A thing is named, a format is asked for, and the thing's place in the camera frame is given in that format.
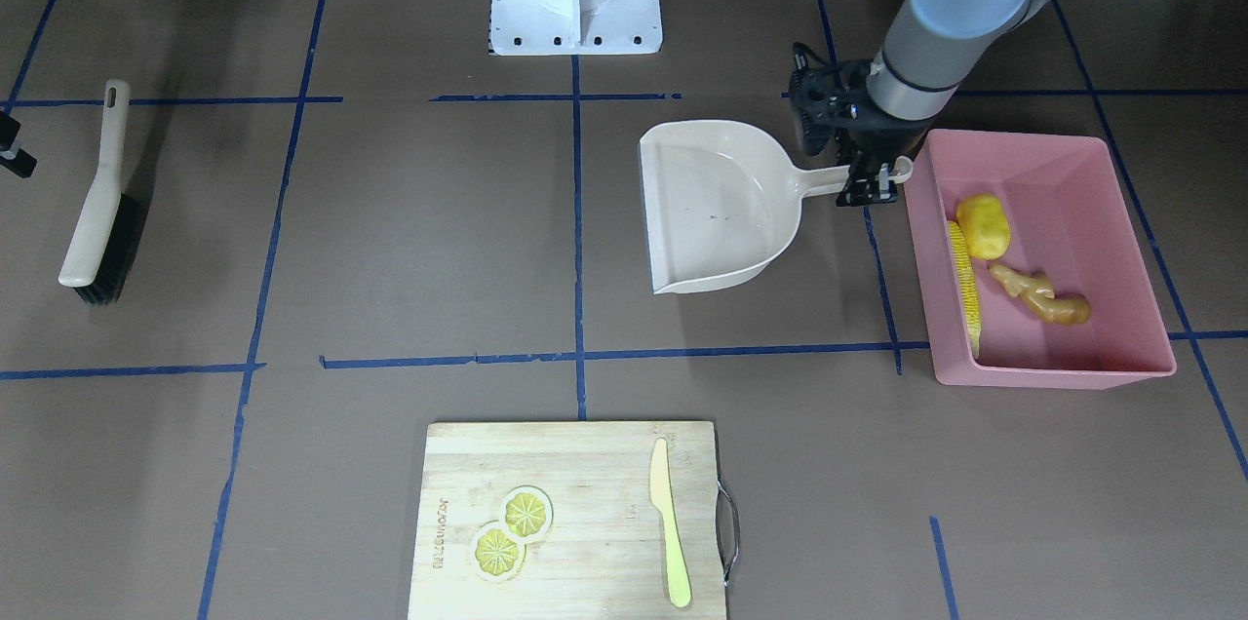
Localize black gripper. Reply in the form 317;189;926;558
789;42;922;208

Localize beige hand brush black bristles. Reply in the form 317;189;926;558
57;79;144;306

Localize yellow toy potato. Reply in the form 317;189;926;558
955;193;1012;261

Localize yellow toy corn cob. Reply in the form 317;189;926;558
946;220;983;359

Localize beige plastic dustpan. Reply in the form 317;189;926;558
639;119;916;294

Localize tan toy ginger root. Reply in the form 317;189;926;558
987;263;1091;326

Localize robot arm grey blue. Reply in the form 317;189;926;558
789;0;1053;207

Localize pink plastic bin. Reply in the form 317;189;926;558
905;130;1176;390

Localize yellow plastic toy knife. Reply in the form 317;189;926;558
649;437;691;608

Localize wooden cutting board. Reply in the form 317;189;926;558
407;420;739;619

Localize toy lemon slice upper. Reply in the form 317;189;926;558
499;485;554;545

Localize toy lemon slice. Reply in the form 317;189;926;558
468;521;527;583
499;485;554;545

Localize toy lemon slice lower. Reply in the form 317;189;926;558
468;521;527;583

